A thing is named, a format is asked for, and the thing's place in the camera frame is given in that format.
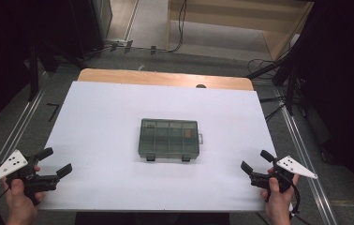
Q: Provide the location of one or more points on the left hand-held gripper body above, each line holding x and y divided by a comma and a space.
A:
9, 165

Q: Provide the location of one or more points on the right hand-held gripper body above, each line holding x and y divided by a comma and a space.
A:
286, 165

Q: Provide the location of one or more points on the small brown block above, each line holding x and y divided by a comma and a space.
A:
188, 133

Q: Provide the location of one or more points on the grey transparent organizer box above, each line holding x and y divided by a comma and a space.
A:
165, 140

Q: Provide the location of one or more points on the person's right hand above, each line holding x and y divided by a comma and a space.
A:
278, 206

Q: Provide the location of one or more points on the person's left hand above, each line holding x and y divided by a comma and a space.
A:
20, 209

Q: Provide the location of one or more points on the white table board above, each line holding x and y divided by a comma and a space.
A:
103, 118

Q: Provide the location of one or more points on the black tripod stand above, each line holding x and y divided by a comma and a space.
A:
290, 81

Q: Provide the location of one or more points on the wooden table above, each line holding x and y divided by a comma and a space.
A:
150, 77

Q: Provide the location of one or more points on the light wooden shelf unit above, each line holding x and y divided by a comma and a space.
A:
222, 18

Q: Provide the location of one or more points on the metal floor rail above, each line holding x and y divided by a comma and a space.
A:
306, 150
12, 137

